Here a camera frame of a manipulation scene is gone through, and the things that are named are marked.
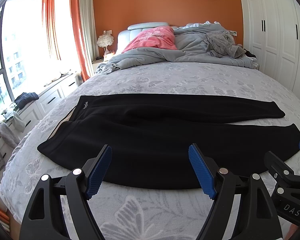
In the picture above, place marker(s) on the black pants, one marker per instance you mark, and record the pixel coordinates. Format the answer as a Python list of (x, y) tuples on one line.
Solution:
[(150, 135)]

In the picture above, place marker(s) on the crumpled grey garment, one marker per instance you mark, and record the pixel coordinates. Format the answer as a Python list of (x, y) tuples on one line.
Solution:
[(221, 43)]

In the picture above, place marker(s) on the white feather table lamp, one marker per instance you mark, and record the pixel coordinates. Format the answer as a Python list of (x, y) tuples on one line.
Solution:
[(105, 40)]

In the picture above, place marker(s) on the white window drawer cabinet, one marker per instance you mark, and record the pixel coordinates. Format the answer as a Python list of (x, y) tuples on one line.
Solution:
[(33, 112)]

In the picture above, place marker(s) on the dark blue folded garment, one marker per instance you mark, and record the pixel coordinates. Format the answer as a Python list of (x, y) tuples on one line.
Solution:
[(22, 100)]

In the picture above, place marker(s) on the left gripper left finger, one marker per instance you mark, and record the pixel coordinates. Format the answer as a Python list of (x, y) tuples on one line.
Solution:
[(43, 218)]

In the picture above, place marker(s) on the light blue headboard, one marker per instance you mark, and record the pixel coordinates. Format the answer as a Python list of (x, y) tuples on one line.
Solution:
[(128, 35)]

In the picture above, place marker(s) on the grey knit garment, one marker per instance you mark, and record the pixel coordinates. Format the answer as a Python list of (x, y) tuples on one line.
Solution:
[(9, 139)]

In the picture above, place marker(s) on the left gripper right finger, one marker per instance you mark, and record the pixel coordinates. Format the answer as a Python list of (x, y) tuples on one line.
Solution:
[(256, 216)]

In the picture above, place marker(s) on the orange curtain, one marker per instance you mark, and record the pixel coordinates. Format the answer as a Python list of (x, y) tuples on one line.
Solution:
[(48, 20)]

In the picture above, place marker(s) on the white wardrobe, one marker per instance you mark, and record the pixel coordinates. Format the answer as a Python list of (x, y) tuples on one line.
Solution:
[(272, 33)]

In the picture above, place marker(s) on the window frame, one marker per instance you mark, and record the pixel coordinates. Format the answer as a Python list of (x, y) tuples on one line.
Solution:
[(22, 51)]

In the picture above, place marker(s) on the grey duvet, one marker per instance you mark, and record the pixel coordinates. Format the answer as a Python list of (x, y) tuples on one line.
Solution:
[(191, 48)]

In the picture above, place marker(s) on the pink pillow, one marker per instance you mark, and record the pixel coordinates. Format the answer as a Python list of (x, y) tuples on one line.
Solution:
[(160, 37)]

